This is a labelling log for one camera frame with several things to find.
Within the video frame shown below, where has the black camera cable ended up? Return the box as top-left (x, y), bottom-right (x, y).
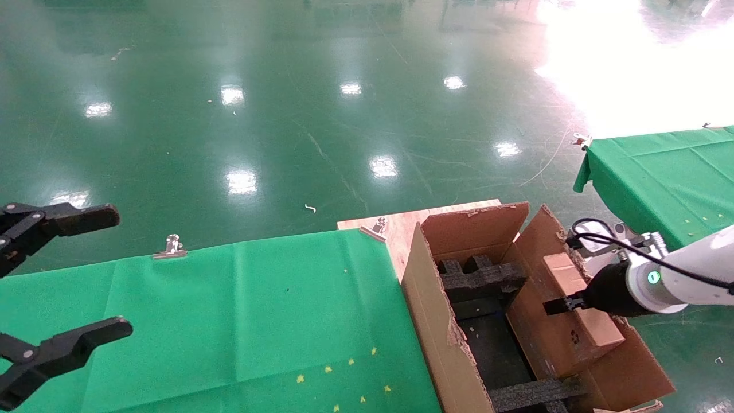
top-left (569, 217), bottom-right (734, 294)

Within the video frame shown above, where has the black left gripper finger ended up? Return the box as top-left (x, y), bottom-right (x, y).
top-left (0, 317), bottom-right (134, 411)
top-left (0, 202), bottom-right (122, 279)

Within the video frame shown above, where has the small brown cardboard box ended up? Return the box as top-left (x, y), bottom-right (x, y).
top-left (542, 252), bottom-right (626, 380)

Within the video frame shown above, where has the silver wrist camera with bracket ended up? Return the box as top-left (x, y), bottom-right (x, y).
top-left (568, 221), bottom-right (669, 277)

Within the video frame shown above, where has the green cloth on side table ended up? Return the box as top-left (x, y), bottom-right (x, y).
top-left (572, 126), bottom-right (734, 251)

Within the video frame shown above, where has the large open cardboard carton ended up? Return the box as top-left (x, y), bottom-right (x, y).
top-left (400, 201), bottom-right (676, 413)

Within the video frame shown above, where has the large green table cloth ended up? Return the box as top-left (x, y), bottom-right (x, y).
top-left (0, 228), bottom-right (442, 413)

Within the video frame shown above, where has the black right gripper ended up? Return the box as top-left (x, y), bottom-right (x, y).
top-left (544, 261), bottom-right (638, 318)

